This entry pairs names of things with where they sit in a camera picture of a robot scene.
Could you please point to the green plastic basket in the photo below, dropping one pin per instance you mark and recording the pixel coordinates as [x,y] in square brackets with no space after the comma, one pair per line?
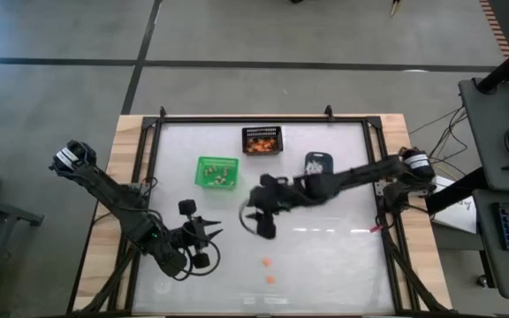
[201,184]

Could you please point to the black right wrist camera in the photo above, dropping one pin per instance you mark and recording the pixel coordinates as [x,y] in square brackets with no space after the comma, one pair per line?
[302,190]

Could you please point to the small yellow stick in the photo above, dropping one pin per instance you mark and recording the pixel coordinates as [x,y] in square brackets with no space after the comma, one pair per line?
[395,6]

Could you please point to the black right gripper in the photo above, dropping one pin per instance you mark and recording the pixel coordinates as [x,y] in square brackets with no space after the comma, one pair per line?
[274,196]

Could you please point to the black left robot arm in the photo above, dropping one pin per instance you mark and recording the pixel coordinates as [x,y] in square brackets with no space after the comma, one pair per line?
[113,198]

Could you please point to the red tape tag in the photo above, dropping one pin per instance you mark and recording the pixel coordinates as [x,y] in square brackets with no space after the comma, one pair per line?
[374,229]

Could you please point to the teal plastic bin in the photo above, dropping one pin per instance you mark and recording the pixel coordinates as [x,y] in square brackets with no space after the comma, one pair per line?
[325,155]

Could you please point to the black plastic basket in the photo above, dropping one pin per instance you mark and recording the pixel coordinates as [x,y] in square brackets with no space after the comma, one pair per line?
[262,131]

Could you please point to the white paper sheet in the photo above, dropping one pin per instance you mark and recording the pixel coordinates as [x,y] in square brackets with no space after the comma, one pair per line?
[462,216]

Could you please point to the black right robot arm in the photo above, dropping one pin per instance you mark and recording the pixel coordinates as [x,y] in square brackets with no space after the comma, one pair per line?
[369,171]

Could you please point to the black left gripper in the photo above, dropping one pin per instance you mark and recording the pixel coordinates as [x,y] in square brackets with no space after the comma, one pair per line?
[192,234]

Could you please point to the black desk caster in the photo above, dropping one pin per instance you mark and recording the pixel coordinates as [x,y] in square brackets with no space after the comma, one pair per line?
[482,281]

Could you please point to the black table clamp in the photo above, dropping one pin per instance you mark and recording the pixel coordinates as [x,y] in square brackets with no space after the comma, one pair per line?
[328,111]
[161,111]

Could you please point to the black control box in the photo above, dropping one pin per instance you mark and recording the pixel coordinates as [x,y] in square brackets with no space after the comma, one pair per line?
[440,201]

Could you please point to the black monitor pole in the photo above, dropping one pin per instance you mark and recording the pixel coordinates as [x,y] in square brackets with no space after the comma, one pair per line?
[506,66]

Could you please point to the grey desk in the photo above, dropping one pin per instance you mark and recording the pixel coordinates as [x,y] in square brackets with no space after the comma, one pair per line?
[488,115]

